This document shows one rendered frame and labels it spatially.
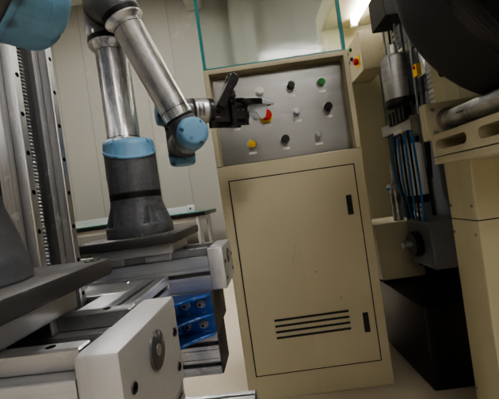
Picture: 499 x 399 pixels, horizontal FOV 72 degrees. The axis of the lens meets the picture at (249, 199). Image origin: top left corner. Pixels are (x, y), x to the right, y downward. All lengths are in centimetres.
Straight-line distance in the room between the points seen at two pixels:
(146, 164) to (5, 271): 49
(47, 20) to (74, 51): 519
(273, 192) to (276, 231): 15
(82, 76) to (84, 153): 102
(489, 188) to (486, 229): 11
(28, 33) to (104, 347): 24
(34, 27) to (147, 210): 54
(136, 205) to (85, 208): 432
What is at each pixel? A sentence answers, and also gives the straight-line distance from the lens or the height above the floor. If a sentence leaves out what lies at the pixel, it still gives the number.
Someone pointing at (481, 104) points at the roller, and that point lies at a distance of 92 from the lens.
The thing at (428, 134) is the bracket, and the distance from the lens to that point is 104.
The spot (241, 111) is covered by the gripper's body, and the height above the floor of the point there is 103.
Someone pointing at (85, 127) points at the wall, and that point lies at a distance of 518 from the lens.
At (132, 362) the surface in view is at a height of 66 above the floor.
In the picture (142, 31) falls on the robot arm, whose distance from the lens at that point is 93.
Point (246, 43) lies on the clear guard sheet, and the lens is 145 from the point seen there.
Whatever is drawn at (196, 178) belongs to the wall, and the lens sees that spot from 456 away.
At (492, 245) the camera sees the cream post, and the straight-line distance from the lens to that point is 114.
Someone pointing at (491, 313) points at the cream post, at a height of 37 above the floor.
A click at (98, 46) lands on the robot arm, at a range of 106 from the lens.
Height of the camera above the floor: 76
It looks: level
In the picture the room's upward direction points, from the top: 8 degrees counter-clockwise
